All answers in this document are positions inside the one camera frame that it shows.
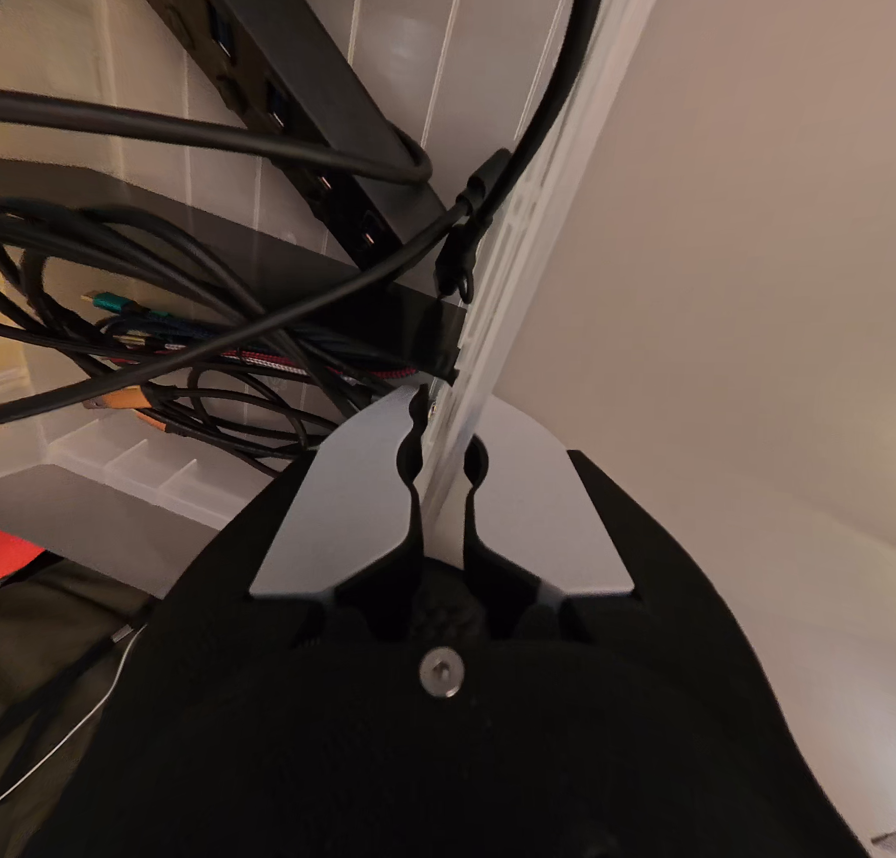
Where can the clear plastic bin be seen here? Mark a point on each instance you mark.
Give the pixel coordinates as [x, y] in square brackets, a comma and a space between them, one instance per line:
[490, 53]

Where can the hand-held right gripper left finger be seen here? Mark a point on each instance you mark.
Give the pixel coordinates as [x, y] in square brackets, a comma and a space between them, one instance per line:
[336, 508]

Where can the black multi-port USB hub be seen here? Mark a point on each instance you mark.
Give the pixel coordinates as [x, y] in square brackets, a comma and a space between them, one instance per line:
[581, 4]
[308, 81]

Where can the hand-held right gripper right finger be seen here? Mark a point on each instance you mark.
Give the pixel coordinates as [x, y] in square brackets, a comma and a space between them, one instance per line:
[553, 515]

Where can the red object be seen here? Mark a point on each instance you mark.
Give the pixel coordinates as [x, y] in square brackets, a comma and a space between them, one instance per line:
[17, 553]

